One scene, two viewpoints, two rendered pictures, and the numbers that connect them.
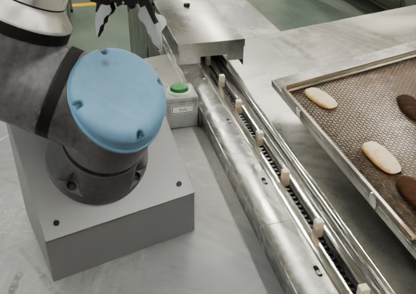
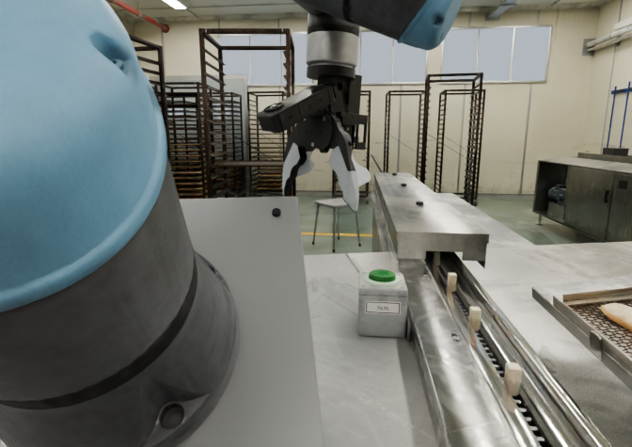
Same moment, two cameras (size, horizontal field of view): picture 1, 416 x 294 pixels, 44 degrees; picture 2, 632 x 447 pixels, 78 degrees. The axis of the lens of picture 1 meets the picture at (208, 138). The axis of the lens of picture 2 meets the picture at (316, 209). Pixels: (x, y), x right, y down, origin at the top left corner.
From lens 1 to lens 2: 0.55 m
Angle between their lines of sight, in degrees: 28
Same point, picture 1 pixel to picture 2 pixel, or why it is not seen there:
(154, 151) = (258, 361)
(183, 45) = (403, 233)
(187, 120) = (388, 327)
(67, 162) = not seen: outside the picture
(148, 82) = (36, 21)
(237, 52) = (477, 251)
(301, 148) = (606, 420)
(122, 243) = not seen: outside the picture
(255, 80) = (503, 292)
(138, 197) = not seen: outside the picture
